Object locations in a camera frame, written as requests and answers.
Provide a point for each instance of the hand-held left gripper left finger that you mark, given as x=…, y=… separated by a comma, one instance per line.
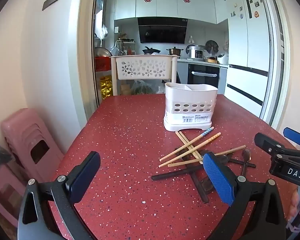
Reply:
x=87, y=173

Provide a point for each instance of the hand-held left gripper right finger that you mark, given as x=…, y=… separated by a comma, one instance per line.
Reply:
x=218, y=180

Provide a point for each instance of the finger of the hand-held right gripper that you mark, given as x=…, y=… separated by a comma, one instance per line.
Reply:
x=265, y=141
x=293, y=135

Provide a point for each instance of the dark translucent plastic spoon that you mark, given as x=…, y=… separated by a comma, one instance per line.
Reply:
x=175, y=173
x=206, y=186
x=246, y=153

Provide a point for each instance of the pale patterned wooden chopstick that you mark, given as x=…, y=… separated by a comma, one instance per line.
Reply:
x=207, y=140

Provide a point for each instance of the blue patterned wooden chopstick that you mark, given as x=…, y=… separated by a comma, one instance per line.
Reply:
x=198, y=137

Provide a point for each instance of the white plastic utensil holder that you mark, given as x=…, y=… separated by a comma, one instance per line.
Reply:
x=190, y=97

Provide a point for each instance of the person's right hand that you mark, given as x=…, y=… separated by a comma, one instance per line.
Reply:
x=293, y=205

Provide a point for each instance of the pink plastic stool stack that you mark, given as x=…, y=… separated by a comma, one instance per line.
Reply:
x=27, y=135

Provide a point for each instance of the black built-in oven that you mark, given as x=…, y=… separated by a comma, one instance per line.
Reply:
x=202, y=80

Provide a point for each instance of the gold foil bag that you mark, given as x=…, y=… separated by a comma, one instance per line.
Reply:
x=106, y=87

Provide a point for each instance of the white refrigerator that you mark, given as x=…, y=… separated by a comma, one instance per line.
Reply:
x=242, y=55

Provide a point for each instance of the white bread maker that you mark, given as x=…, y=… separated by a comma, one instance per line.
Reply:
x=223, y=59

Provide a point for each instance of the cardboard box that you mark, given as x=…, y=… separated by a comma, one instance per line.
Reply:
x=125, y=89

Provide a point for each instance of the wooden tray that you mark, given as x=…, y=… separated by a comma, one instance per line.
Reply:
x=212, y=60

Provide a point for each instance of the bag of green vegetables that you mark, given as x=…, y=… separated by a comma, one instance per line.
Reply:
x=143, y=87

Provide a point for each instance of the red plastic crate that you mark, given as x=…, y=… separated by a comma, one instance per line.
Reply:
x=102, y=63

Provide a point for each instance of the silver rice cooker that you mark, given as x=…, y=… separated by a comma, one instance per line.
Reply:
x=196, y=53

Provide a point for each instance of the beige flower-cutout basket cart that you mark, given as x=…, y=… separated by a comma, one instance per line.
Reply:
x=142, y=67

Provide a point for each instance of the steel basin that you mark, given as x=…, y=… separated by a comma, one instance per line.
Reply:
x=102, y=52

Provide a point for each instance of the group of fridge magnets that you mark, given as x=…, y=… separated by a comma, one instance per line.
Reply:
x=256, y=13

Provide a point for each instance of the steel stockpot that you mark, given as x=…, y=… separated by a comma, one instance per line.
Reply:
x=175, y=51

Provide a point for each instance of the metal spice rack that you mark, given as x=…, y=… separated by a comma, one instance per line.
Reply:
x=126, y=46

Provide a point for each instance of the black wok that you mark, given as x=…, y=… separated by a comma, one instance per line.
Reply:
x=150, y=51

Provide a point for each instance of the hanging clear plastic bag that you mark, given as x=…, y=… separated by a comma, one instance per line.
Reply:
x=104, y=32

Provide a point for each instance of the black range hood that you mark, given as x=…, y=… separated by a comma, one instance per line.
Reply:
x=162, y=31

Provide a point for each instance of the white upper cabinets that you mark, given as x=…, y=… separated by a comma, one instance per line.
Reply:
x=165, y=7

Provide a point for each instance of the dark wall plaque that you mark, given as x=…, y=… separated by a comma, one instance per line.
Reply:
x=50, y=1

